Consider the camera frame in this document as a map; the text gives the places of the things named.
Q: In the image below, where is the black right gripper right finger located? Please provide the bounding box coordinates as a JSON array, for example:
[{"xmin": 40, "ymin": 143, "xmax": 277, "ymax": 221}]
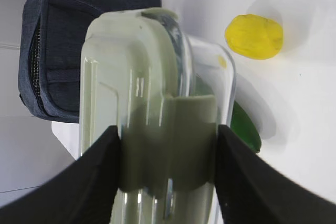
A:
[{"xmin": 214, "ymin": 125, "xmax": 335, "ymax": 223}]

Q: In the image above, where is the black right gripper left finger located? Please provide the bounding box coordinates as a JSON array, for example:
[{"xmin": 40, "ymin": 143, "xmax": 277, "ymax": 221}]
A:
[{"xmin": 1, "ymin": 126, "xmax": 120, "ymax": 223}]

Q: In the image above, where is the green cucumber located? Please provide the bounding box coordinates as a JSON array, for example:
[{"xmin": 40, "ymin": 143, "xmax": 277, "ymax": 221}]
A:
[{"xmin": 194, "ymin": 76, "xmax": 263, "ymax": 154}]

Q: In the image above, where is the glass container with green lid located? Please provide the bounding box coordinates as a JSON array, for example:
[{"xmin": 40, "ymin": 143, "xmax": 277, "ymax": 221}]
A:
[{"xmin": 80, "ymin": 8, "xmax": 236, "ymax": 223}]

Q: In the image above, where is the yellow lemon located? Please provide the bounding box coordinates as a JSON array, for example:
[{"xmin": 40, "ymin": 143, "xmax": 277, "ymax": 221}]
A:
[{"xmin": 224, "ymin": 14, "xmax": 284, "ymax": 60}]

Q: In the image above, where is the navy blue fabric bag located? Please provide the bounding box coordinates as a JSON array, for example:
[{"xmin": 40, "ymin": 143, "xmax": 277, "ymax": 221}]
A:
[{"xmin": 18, "ymin": 0, "xmax": 161, "ymax": 123}]

